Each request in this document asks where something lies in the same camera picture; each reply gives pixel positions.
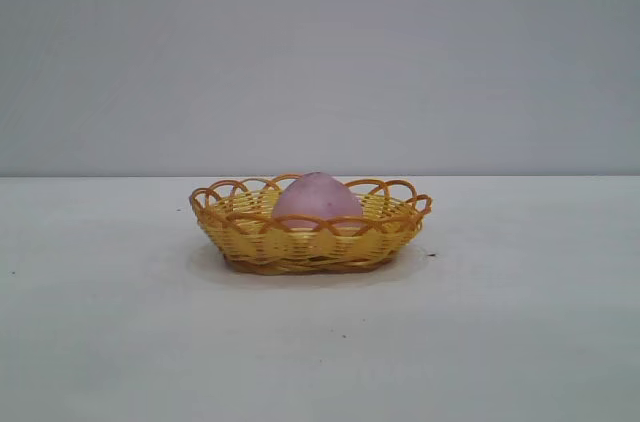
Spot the yellow woven plastic basket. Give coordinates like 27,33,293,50
188,172,434,276

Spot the pink round bun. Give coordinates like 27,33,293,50
272,170,364,233

